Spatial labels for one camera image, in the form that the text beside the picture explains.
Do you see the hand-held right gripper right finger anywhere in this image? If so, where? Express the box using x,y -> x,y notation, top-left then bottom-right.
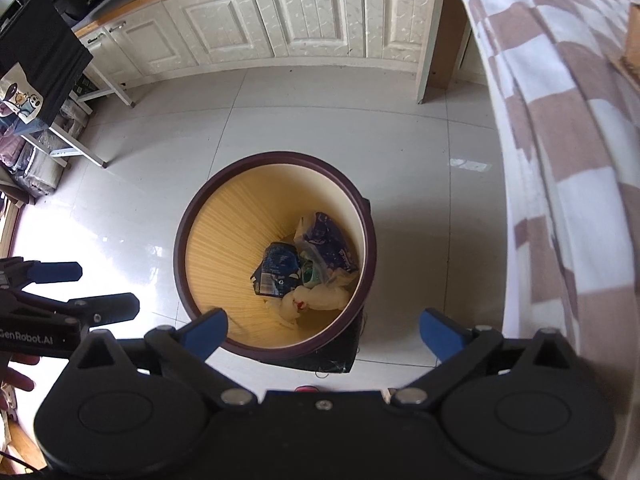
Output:
390,308 -> 581,408

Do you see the person's left hand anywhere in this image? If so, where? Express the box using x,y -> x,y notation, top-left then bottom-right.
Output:
0,352 -> 41,411

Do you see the brown cardboard piece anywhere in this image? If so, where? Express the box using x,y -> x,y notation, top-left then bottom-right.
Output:
607,5 -> 640,91

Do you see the brown white checkered blanket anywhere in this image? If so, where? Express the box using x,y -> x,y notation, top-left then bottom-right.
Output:
447,0 -> 640,480

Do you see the small cartoon tote bag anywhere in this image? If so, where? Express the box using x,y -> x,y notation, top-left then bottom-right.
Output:
0,62 -> 43,121

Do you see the grey packed bedding bag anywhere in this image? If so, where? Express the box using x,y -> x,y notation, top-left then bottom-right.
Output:
0,110 -> 88,201

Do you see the beige brown-rimmed trash bin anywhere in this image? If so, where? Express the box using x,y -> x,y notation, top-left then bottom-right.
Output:
173,151 -> 377,366

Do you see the white tissue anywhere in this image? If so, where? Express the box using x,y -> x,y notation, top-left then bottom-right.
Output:
277,270 -> 358,328

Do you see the crushed blue snack packet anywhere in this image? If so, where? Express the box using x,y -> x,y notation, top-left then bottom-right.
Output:
251,241 -> 303,297

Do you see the blue purple snack bag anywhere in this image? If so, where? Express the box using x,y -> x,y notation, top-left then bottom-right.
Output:
295,212 -> 358,273

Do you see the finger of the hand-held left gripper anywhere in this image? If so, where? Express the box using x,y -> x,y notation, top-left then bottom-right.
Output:
0,257 -> 83,293
20,292 -> 141,333

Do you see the teal plastic wrapper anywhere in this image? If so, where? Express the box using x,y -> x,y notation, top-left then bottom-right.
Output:
299,259 -> 326,286

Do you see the cream cabinet with wooden edge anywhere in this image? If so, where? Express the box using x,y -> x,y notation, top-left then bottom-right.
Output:
75,0 -> 448,106

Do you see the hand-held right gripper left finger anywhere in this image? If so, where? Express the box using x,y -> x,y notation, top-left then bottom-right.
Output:
70,308 -> 256,408

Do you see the black cloth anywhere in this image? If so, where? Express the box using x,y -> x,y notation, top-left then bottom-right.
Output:
0,0 -> 95,123

